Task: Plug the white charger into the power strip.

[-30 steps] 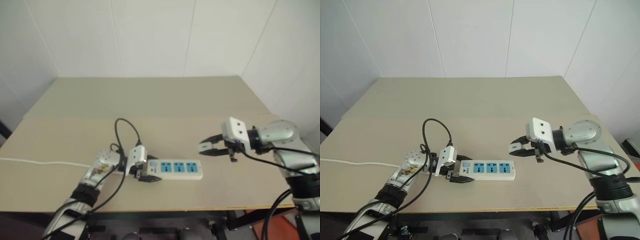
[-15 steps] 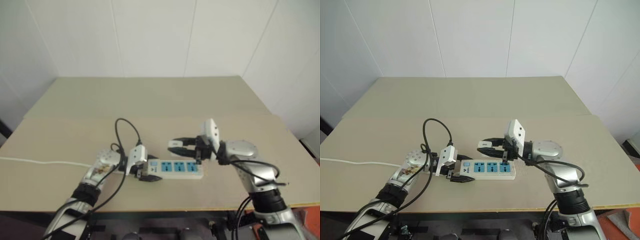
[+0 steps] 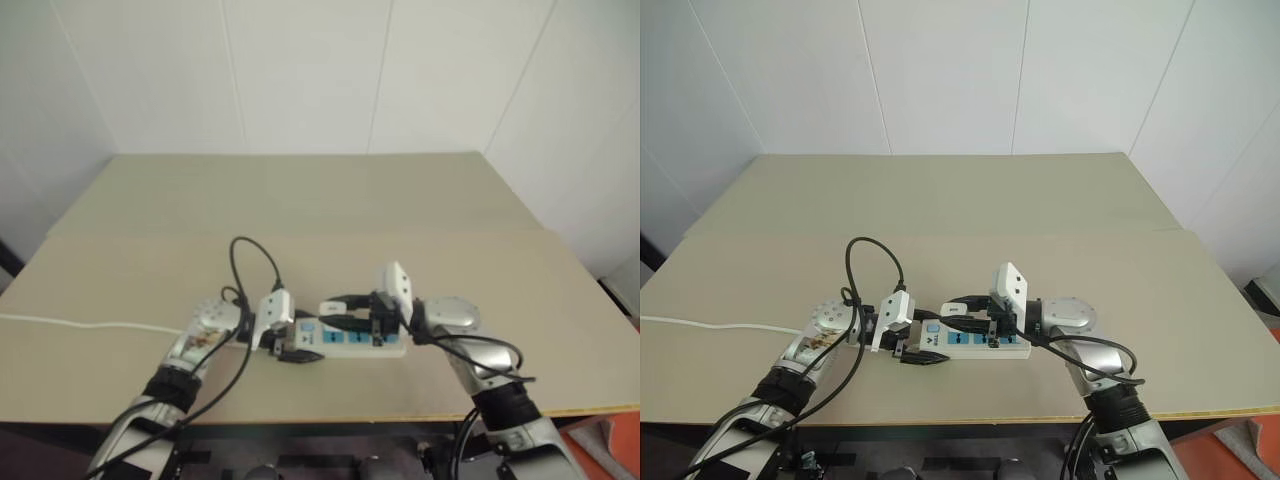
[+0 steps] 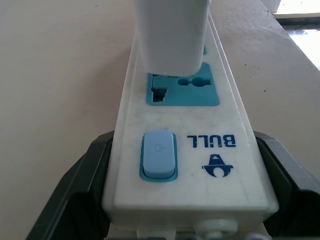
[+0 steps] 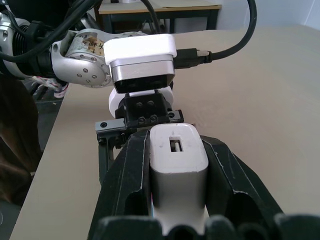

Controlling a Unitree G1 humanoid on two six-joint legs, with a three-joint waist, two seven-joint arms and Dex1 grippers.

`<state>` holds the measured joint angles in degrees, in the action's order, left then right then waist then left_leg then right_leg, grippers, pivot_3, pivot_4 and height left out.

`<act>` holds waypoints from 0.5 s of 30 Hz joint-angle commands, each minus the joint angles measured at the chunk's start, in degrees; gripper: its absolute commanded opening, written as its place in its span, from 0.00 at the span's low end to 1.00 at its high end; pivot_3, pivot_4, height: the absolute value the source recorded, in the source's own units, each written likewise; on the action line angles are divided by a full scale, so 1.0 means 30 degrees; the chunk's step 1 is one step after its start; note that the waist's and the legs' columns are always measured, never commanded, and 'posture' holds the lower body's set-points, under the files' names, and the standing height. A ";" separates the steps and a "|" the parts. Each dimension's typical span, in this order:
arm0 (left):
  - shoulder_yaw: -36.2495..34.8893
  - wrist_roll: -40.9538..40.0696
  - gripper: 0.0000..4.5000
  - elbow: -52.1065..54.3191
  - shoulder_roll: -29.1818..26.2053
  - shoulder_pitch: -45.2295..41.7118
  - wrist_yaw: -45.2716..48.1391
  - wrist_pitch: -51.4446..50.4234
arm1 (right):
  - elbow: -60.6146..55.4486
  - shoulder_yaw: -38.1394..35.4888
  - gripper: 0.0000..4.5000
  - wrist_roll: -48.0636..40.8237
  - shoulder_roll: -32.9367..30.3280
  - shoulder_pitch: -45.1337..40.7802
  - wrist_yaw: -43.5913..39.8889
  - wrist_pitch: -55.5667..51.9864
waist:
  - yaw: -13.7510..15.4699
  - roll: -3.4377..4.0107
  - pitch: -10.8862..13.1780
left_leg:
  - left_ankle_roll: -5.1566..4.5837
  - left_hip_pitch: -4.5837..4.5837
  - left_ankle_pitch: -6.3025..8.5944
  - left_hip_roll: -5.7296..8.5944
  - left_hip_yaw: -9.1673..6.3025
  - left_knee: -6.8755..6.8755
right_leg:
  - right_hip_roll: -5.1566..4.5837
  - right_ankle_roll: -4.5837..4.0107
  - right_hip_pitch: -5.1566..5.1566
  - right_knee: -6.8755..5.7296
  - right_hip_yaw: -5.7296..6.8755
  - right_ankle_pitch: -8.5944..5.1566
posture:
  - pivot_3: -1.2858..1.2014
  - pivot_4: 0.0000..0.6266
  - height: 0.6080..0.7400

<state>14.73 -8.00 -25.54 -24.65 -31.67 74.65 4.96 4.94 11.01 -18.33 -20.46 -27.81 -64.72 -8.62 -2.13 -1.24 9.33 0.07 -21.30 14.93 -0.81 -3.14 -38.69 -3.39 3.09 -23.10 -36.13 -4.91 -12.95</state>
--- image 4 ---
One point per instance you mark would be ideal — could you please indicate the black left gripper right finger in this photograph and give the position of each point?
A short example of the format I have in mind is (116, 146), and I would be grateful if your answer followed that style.
(290, 185)

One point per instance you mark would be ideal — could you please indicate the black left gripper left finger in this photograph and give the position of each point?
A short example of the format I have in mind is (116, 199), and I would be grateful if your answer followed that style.
(72, 190)

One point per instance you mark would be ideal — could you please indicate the white power strip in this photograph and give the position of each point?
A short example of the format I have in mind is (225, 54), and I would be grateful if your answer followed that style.
(200, 160)

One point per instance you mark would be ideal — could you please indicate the white charger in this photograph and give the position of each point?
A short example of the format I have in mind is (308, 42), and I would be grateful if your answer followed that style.
(172, 32)

